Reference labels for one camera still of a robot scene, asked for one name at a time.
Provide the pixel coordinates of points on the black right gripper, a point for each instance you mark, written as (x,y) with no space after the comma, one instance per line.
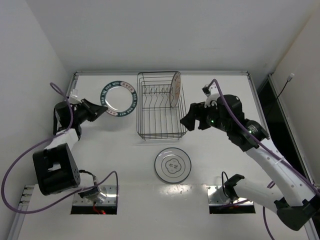
(198,117)

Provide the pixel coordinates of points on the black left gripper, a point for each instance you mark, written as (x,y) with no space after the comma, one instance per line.
(88,110)

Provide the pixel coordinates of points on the dark green lettered rim plate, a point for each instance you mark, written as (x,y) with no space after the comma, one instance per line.
(119,97)

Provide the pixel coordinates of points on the orange sunburst plate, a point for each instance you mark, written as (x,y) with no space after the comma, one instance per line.
(175,89)

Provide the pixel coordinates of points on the white plate green rim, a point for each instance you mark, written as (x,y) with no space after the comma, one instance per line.
(172,165)

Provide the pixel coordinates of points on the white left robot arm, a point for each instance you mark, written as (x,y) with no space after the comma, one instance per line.
(55,167)

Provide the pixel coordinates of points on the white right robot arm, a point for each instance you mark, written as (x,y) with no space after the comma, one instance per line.
(292,200)

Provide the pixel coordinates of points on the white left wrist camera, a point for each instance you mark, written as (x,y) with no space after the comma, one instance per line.
(73,93)

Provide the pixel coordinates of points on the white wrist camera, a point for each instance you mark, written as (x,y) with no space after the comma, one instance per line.
(212,94)
(73,93)

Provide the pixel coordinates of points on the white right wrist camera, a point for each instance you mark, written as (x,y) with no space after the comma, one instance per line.
(212,94)

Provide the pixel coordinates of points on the grey wire dish rack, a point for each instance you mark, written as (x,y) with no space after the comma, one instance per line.
(156,120)

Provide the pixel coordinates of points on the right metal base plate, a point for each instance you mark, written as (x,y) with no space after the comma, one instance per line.
(217,198)

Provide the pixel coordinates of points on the metal base plate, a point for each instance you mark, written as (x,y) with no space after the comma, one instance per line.
(102,196)
(217,198)

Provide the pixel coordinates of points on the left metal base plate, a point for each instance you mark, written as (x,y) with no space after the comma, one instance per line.
(102,196)

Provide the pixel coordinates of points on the black wall cable white plug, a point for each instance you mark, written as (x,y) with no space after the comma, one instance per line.
(289,78)

